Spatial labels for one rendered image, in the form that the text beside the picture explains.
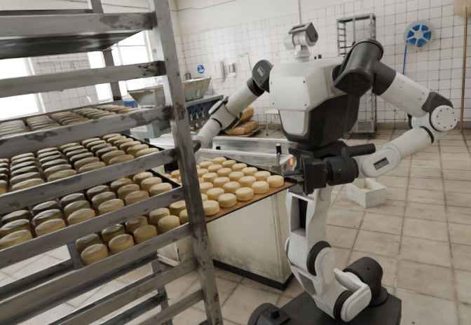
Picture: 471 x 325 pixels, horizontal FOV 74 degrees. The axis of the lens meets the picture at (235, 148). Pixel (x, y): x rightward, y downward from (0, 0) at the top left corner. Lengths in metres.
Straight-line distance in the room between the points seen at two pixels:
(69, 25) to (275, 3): 5.77
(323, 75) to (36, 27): 0.80
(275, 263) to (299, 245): 0.69
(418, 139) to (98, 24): 0.91
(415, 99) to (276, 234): 1.13
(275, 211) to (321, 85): 0.94
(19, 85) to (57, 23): 0.12
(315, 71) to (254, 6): 5.42
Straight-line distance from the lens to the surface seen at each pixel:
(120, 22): 0.65
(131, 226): 0.81
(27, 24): 0.62
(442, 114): 1.11
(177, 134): 0.65
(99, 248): 0.75
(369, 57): 1.06
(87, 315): 0.75
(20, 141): 0.62
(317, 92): 1.08
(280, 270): 2.04
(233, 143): 2.20
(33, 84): 0.61
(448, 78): 5.80
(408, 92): 1.09
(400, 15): 5.78
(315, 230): 1.32
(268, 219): 1.87
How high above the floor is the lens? 1.40
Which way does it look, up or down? 15 degrees down
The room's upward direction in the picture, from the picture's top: 8 degrees counter-clockwise
